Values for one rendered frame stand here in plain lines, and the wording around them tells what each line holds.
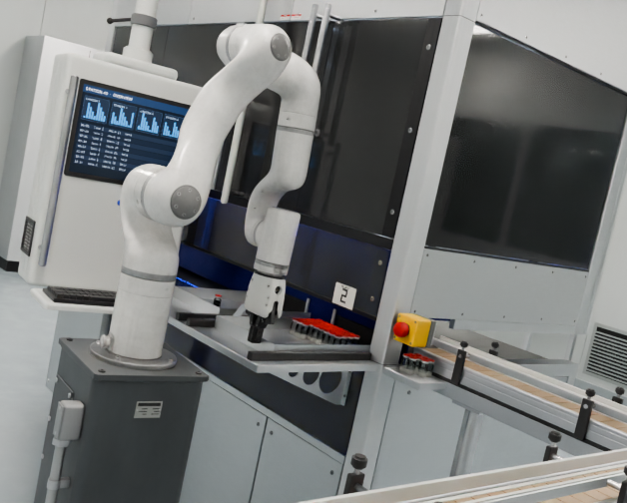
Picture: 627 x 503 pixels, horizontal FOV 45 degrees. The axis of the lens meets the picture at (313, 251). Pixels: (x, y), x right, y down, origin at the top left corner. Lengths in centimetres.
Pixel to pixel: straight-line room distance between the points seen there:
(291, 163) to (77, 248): 103
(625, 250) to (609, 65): 429
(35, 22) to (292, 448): 559
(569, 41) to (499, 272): 71
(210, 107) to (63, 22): 578
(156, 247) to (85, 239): 97
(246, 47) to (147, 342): 66
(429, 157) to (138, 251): 79
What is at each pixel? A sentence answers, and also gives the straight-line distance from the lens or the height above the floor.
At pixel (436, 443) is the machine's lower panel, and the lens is 233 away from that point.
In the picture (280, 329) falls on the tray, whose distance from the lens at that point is 218.
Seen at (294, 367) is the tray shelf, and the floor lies 87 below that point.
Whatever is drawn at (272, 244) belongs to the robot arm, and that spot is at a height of 115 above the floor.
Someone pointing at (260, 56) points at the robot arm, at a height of 155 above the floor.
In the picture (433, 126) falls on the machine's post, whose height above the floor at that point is 152.
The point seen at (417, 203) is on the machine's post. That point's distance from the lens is 198.
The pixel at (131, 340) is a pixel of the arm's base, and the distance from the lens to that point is 167.
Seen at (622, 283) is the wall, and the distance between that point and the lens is 680.
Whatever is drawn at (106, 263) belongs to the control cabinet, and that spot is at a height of 90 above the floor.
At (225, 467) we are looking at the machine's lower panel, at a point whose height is 34.
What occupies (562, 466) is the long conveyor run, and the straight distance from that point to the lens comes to 132.
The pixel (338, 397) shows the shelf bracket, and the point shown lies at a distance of 212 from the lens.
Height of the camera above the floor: 133
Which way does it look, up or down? 6 degrees down
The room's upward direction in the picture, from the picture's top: 12 degrees clockwise
